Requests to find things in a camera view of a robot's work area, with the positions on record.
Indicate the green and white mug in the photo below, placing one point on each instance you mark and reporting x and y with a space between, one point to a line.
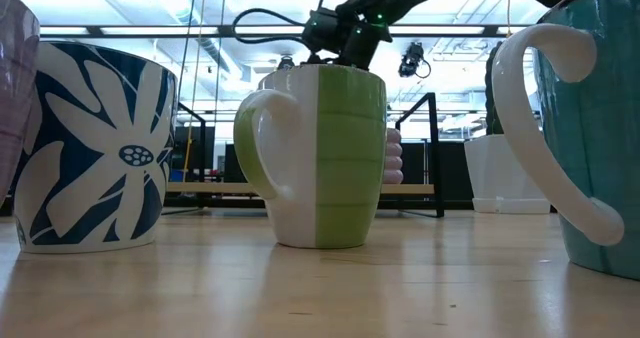
345 158

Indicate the lilac ribbed mug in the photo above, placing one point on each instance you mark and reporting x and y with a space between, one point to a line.
394 155

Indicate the white mug blue flower print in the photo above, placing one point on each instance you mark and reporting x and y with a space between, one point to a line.
95 103

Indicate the black ceiling spotlight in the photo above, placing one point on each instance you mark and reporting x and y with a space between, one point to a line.
286 62

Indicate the green cactus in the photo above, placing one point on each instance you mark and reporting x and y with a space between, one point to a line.
492 108

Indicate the white faceted planter pot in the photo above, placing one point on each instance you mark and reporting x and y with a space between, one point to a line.
480 178

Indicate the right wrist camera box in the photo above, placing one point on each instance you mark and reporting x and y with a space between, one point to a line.
325 30

